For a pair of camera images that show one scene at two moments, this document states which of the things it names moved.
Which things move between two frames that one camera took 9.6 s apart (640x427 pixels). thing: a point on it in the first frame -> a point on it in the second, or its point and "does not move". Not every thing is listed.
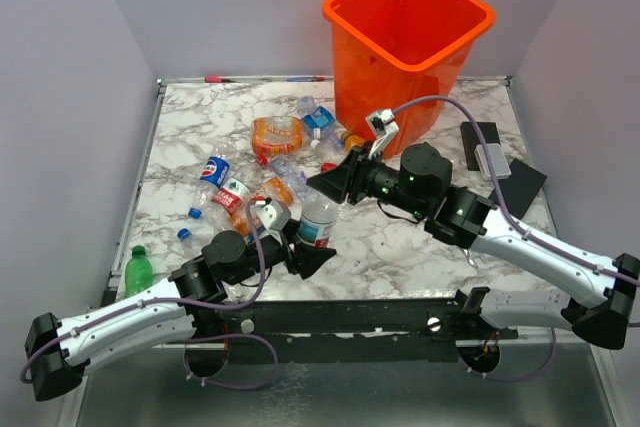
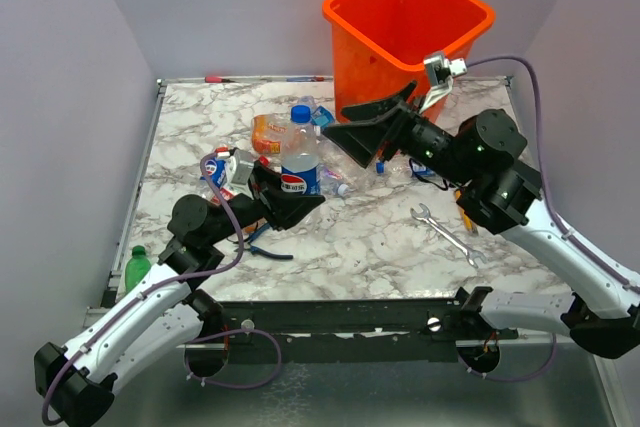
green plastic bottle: [138, 272] does not move
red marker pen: [216, 79] does not move
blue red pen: [305, 79] does not move
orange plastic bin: [401, 33] does not move
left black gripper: [307, 259] -> [281, 209]
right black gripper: [347, 179] -> [360, 139]
